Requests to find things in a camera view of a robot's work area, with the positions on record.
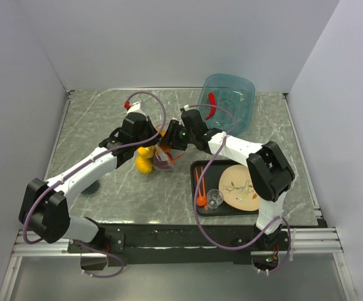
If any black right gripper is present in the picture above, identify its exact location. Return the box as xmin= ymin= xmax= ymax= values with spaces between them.
xmin=159 ymin=120 xmax=196 ymax=151

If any clear zip top bag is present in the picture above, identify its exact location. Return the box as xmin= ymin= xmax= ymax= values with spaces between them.
xmin=152 ymin=142 xmax=186 ymax=171

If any red fake chili pepper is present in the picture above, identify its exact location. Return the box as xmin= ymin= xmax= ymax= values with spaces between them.
xmin=206 ymin=92 xmax=216 ymax=120

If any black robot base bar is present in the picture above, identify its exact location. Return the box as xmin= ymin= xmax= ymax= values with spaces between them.
xmin=66 ymin=224 xmax=290 ymax=267

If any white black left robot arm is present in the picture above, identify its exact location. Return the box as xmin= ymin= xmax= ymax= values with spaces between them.
xmin=19 ymin=112 xmax=159 ymax=252

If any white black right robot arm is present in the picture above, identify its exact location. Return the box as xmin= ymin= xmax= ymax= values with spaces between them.
xmin=160 ymin=105 xmax=295 ymax=250

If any tan fake ginger root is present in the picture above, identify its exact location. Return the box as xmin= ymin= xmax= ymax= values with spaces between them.
xmin=159 ymin=130 xmax=172 ymax=153

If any yellow fake bell pepper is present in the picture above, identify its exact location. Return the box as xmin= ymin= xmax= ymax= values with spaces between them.
xmin=135 ymin=146 xmax=155 ymax=174

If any purple fake onion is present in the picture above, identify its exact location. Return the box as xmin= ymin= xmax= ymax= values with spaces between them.
xmin=153 ymin=156 xmax=174 ymax=171

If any black plastic tray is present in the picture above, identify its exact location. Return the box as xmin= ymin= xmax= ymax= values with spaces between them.
xmin=197 ymin=160 xmax=260 ymax=217

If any teal transparent plastic bin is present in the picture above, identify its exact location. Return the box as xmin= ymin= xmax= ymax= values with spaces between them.
xmin=197 ymin=73 xmax=255 ymax=136

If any beige bird pattern plate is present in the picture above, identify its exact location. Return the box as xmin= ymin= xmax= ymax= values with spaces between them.
xmin=219 ymin=164 xmax=260 ymax=212

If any orange plastic spoon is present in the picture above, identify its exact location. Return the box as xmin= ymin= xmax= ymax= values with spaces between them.
xmin=196 ymin=195 xmax=207 ymax=206

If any small clear glass cup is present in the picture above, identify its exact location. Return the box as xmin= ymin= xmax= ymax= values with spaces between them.
xmin=206 ymin=189 xmax=224 ymax=209

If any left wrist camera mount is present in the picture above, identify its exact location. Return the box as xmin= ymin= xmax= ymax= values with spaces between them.
xmin=124 ymin=100 xmax=146 ymax=116

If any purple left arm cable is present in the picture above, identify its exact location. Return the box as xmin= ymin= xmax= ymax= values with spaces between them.
xmin=21 ymin=90 xmax=168 ymax=280

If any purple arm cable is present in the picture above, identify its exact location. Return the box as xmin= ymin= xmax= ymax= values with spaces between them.
xmin=184 ymin=103 xmax=295 ymax=277
xmin=21 ymin=90 xmax=168 ymax=280

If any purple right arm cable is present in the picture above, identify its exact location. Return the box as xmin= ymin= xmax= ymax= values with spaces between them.
xmin=184 ymin=103 xmax=295 ymax=277

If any aluminium frame rail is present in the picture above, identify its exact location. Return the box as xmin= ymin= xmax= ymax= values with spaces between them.
xmin=251 ymin=227 xmax=344 ymax=255

